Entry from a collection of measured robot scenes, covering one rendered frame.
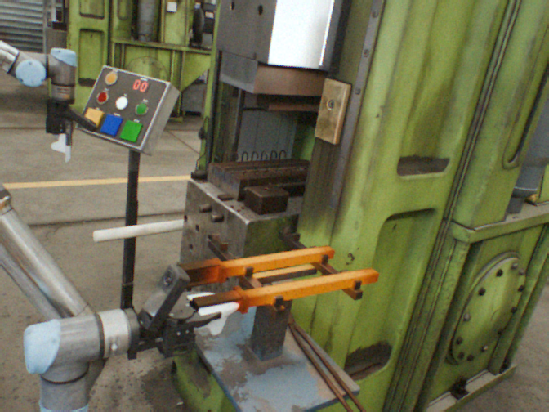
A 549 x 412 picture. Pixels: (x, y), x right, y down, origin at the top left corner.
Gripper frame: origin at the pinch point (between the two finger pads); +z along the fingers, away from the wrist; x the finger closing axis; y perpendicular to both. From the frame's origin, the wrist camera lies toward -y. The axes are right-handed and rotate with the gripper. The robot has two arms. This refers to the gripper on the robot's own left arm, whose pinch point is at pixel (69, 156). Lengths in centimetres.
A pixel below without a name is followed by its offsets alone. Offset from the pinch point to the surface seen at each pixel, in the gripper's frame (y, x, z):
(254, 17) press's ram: -51, 27, -55
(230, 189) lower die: -51, 27, -1
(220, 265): -33, 88, -6
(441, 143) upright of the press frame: -112, 49, -27
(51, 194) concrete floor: 20, -196, 93
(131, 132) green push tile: -20.8, -11.4, -7.3
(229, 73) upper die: -48, 18, -37
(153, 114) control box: -28.6, -10.7, -14.8
